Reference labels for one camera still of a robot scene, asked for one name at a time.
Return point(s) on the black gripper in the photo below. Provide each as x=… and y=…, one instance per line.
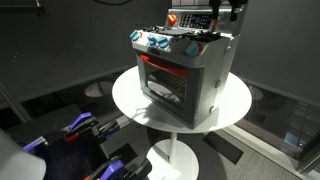
x=235, y=5

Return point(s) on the blue stove knob far right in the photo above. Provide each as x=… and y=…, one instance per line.
x=192, y=50

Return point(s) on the blue stove knob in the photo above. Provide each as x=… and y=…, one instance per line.
x=152, y=40
x=192, y=50
x=163, y=42
x=135, y=35

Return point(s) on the red round stove button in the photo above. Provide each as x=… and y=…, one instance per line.
x=171, y=19

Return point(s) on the grey toy stove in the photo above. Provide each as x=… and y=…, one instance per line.
x=184, y=64

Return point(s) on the blue stove knob centre left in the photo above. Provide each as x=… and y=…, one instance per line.
x=152, y=40

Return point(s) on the blue stove knob far left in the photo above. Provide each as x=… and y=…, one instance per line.
x=135, y=35

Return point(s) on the purple clamp left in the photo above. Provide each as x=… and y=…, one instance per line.
x=88, y=125

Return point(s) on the purple clamp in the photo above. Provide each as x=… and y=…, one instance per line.
x=114, y=169
x=88, y=125

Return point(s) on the purple clamp right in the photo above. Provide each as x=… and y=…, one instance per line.
x=114, y=169

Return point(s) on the red oven door handle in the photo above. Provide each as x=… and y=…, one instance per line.
x=163, y=66

